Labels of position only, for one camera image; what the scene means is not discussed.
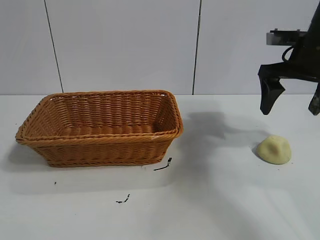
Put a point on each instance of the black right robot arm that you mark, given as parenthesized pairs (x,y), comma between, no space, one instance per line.
(314,17)

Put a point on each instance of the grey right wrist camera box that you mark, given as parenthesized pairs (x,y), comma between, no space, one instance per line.
(282,38)

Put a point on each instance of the pale yellow egg yolk pastry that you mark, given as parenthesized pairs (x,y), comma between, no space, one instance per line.
(275,151)

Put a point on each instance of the brown woven wicker basket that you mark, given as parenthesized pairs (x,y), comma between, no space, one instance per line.
(100,147)

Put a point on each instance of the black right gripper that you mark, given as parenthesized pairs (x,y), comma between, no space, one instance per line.
(303,68)

